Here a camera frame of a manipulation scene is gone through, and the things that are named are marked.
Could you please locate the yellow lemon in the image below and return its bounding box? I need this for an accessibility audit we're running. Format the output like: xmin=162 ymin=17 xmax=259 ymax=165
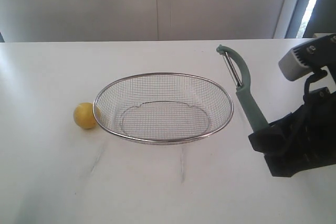
xmin=73 ymin=102 xmax=97 ymax=130

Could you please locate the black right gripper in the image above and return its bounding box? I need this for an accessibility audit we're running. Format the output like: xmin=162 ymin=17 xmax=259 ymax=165
xmin=248 ymin=87 xmax=335 ymax=177

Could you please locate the black right camera cable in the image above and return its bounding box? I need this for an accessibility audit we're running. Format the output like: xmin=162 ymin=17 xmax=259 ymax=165
xmin=303 ymin=68 xmax=329 ymax=104

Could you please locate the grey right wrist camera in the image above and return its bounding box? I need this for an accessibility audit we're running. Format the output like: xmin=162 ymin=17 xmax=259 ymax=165
xmin=278 ymin=34 xmax=335 ymax=81

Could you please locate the teal vegetable peeler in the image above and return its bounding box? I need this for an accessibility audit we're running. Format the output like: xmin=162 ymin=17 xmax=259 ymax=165
xmin=216 ymin=45 xmax=269 ymax=132

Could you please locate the metal wire mesh basket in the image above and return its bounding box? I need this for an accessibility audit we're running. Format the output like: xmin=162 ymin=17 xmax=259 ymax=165
xmin=92 ymin=72 xmax=234 ymax=145

